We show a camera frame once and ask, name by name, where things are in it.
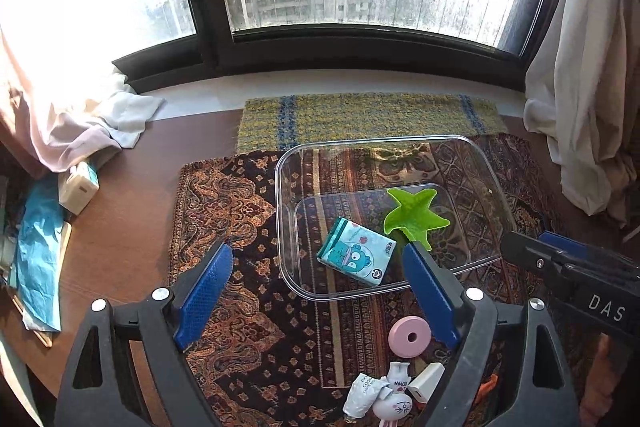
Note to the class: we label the white pink bunny toy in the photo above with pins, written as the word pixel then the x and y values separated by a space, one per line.
pixel 392 407

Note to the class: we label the white toy figure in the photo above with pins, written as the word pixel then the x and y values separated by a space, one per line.
pixel 398 382

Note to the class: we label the clear plastic container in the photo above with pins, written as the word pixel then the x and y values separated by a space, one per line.
pixel 350 167

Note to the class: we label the orange dinosaur toy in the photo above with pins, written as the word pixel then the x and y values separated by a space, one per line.
pixel 486 389

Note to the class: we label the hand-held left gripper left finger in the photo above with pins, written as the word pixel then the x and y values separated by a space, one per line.
pixel 205 292

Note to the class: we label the white beige curtain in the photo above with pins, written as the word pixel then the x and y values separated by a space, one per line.
pixel 585 82

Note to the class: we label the pale pink curtain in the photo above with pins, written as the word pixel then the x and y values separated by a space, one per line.
pixel 65 122

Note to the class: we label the blue plastic bag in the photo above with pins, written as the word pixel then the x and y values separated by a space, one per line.
pixel 40 252

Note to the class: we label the dark window frame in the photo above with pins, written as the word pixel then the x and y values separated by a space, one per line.
pixel 210 47

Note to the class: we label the white charger plug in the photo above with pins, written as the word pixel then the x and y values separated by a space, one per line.
pixel 425 382

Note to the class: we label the teal cartoon tissue packet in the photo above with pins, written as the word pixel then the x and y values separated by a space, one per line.
pixel 355 252

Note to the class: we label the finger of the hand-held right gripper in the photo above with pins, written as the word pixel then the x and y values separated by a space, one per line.
pixel 575 287
pixel 585 252

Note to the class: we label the yellow green woven mat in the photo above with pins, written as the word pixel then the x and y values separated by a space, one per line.
pixel 350 117

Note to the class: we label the person's right hand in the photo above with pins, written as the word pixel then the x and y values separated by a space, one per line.
pixel 600 392

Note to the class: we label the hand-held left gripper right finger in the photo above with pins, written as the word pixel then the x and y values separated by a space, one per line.
pixel 430 297

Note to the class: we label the white tube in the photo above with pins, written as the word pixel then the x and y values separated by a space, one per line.
pixel 362 394

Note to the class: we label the white box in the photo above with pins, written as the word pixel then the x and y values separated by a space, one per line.
pixel 77 192

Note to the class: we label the patterned woven cloth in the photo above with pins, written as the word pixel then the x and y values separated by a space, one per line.
pixel 250 207

